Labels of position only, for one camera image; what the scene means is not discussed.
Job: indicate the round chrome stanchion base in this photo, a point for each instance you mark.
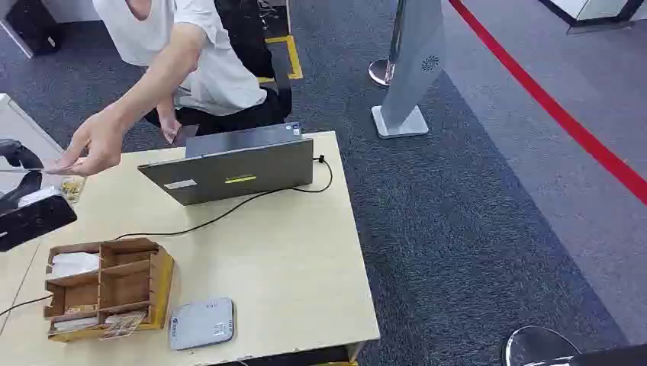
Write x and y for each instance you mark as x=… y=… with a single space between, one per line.
x=536 y=346

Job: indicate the black chair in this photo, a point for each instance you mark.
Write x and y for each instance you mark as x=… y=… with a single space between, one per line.
x=247 y=35

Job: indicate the red barrier belt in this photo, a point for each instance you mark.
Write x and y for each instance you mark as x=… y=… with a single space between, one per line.
x=556 y=111

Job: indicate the printed card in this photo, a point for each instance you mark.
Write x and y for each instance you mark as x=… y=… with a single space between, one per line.
x=123 y=325

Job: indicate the grey laptop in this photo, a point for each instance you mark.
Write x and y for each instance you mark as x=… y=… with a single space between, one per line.
x=232 y=174

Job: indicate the person's hand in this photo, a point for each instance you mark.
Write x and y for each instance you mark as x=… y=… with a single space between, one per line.
x=168 y=127
x=98 y=141

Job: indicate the black bag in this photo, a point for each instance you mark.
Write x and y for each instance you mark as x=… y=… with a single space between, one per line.
x=33 y=25

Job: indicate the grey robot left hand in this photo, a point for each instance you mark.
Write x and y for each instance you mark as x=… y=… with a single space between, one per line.
x=30 y=227

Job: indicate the white card stack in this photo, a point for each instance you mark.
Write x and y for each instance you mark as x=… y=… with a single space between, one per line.
x=75 y=263

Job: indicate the grey card reader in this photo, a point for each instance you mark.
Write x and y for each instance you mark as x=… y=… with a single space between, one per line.
x=201 y=324

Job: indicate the white side desk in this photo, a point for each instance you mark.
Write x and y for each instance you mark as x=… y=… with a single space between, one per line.
x=20 y=131

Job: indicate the grey sign stand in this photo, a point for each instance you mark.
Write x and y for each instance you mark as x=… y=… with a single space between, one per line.
x=412 y=65

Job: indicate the wooden card box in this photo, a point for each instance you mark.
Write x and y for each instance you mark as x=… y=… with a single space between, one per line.
x=129 y=288

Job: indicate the dark framed platform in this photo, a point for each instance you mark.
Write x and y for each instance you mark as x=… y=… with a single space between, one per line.
x=591 y=12

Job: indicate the pale card stack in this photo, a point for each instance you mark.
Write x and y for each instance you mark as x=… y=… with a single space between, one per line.
x=76 y=323

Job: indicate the person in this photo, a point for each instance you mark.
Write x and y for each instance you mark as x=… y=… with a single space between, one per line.
x=222 y=70

